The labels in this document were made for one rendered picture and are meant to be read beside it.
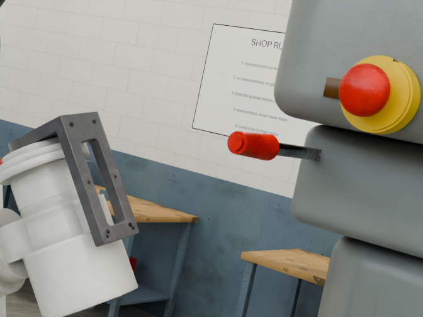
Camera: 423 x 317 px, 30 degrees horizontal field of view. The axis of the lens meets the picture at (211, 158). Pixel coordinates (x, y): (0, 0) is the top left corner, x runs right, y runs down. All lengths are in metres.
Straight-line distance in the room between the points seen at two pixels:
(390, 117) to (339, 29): 0.10
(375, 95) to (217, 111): 5.55
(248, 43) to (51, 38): 2.15
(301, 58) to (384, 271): 0.23
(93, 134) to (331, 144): 0.30
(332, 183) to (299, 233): 4.93
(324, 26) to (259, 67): 5.30
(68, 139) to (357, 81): 0.22
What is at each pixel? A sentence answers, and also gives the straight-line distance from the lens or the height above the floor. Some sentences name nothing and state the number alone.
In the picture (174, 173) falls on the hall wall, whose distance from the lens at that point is 6.31.
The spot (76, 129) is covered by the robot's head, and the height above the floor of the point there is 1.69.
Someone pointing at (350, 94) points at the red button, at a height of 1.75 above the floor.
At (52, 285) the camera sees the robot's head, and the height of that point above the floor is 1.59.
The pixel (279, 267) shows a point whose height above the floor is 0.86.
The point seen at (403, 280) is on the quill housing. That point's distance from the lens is 0.77.
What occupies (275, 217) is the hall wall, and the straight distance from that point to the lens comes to 5.78.
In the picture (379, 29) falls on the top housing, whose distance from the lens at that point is 0.65.
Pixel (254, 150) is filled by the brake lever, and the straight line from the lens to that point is 0.66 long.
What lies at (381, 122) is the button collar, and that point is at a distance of 0.62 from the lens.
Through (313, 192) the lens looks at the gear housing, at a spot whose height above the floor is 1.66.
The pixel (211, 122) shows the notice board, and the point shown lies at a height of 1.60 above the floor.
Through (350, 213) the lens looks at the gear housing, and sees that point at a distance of 0.75.
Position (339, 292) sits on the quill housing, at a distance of 0.80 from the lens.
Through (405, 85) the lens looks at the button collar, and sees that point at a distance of 0.61.
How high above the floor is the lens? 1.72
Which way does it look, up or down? 4 degrees down
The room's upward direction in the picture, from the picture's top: 12 degrees clockwise
